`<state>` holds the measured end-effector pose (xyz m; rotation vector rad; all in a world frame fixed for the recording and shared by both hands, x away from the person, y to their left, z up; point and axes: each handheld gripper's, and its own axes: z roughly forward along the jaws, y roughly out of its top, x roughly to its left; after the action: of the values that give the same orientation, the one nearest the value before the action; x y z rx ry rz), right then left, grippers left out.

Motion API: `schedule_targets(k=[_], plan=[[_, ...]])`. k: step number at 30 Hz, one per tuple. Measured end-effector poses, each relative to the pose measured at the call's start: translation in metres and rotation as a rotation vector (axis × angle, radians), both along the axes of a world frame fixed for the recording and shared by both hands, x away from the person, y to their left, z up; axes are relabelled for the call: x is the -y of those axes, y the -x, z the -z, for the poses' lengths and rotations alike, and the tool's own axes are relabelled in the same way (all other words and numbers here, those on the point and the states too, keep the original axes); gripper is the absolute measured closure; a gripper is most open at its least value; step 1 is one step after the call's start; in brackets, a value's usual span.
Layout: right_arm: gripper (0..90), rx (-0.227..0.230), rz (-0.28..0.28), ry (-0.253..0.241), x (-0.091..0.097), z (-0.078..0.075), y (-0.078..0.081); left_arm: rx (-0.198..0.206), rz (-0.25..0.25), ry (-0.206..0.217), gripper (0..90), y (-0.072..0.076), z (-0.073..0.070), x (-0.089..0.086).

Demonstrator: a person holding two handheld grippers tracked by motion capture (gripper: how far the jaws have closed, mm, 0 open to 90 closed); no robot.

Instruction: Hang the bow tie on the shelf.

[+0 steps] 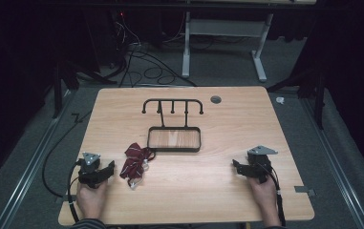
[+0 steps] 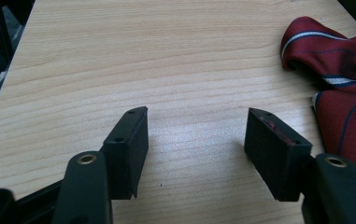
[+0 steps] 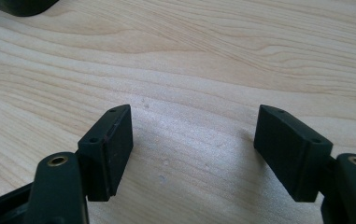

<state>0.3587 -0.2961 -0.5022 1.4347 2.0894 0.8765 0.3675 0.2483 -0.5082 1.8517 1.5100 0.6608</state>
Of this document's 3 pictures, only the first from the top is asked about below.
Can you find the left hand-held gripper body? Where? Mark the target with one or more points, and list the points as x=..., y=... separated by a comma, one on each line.
x=89, y=165

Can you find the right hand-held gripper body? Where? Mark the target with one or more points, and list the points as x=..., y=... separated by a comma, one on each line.
x=260, y=163

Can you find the black hook rack with wooden tray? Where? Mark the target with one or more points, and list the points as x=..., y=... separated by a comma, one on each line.
x=174, y=138

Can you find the grey tape strip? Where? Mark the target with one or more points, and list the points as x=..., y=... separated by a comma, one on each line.
x=304, y=190

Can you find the white metal desk frame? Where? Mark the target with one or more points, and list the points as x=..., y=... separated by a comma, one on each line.
x=224, y=28

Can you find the grey round table grommet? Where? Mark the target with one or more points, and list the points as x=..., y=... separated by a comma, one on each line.
x=216, y=99

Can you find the black metal stand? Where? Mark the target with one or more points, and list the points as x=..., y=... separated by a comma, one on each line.
x=319, y=98
x=58, y=92

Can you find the person's left hand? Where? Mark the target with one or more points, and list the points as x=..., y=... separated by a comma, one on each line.
x=90, y=200

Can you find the person's right hand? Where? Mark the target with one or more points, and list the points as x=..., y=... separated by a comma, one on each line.
x=264, y=197

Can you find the white crumpled paper scrap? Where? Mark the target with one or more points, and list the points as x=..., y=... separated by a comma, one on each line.
x=280, y=100

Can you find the grey metal floor rail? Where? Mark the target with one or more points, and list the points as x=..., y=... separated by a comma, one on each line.
x=26, y=171
x=335, y=165

